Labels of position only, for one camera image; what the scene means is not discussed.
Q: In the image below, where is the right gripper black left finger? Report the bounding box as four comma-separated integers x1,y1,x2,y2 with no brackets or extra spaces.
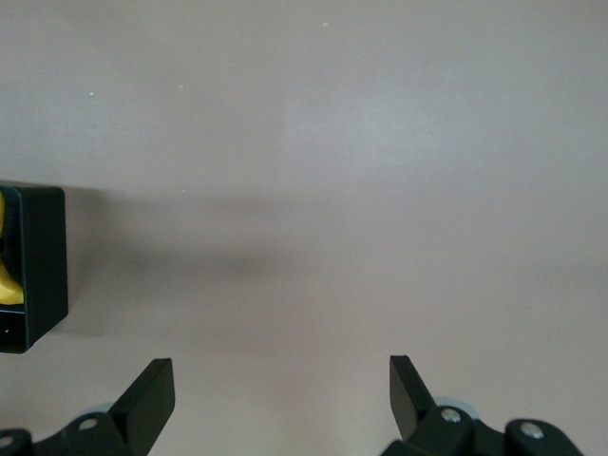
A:
0,358,177,456

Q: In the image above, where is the black rectangular plastic box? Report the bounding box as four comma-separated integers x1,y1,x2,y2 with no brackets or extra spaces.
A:
0,183,70,355

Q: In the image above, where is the brown table cover sheet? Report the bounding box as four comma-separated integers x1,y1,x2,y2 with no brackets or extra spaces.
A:
0,0,608,456

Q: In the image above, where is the yellow banana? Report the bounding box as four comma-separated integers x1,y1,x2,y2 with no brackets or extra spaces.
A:
0,189,25,306

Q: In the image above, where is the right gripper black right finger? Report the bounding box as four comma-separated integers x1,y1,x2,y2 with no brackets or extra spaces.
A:
382,354,586,456

